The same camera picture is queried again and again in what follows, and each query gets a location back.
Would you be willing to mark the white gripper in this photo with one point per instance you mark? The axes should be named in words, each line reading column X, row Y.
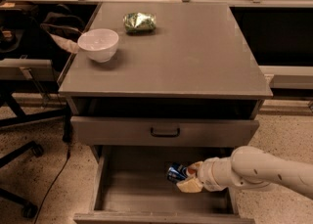
column 207, row 171

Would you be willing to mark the blue pepsi can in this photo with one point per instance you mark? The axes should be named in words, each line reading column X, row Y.
column 177, row 173

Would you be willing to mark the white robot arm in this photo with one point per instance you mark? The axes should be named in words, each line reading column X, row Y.
column 248, row 168

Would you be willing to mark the open grey middle drawer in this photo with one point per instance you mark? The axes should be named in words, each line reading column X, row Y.
column 131, row 188

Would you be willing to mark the grey drawer cabinet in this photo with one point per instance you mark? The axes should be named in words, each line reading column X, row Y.
column 194, row 65

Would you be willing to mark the grey top drawer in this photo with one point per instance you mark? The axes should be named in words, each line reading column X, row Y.
column 91, row 130

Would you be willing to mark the white ceramic bowl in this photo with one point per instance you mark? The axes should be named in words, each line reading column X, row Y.
column 99, row 45

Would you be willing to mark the green chip bag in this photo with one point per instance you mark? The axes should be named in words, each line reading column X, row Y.
column 139, row 22

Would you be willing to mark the dark jacket on chair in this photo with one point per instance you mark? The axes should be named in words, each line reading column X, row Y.
column 64, row 28

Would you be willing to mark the black office chair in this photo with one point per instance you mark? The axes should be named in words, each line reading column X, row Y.
column 30, row 62

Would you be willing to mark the black drawer handle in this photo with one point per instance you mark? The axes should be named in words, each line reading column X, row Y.
column 164, row 133

